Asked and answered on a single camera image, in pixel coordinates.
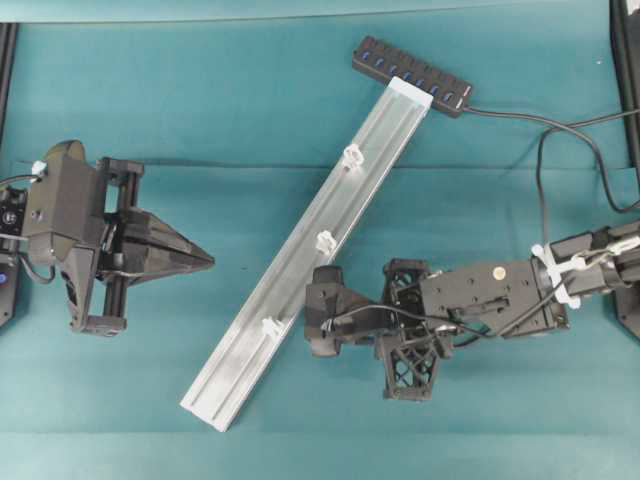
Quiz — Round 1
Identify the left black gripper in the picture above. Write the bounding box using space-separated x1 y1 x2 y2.
70 157 215 337

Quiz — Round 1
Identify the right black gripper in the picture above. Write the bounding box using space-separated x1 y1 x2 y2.
304 259 569 401

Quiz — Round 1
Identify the black USB cable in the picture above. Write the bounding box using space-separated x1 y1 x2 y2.
464 104 640 241

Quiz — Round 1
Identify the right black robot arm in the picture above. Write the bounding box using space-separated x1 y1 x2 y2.
304 222 639 401

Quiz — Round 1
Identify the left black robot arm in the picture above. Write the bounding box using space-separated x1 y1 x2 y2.
1 156 215 337

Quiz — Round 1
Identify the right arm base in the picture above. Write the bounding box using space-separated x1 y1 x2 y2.
604 286 639 342

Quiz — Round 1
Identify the black USB hub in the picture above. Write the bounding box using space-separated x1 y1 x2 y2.
352 36 473 118

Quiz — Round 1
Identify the silver aluminium rail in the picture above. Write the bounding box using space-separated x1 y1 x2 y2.
180 77 433 432

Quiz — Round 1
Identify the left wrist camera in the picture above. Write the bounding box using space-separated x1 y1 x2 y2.
23 140 106 266

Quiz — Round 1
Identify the far white zip-tie ring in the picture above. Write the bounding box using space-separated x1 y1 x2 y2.
342 143 364 171

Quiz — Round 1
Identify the left black frame post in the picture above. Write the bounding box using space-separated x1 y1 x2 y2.
0 22 20 139

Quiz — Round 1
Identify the black frame post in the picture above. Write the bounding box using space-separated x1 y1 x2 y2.
608 0 640 169
0 22 20 139

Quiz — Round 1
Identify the right black frame post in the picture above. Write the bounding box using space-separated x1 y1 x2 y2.
608 0 640 169

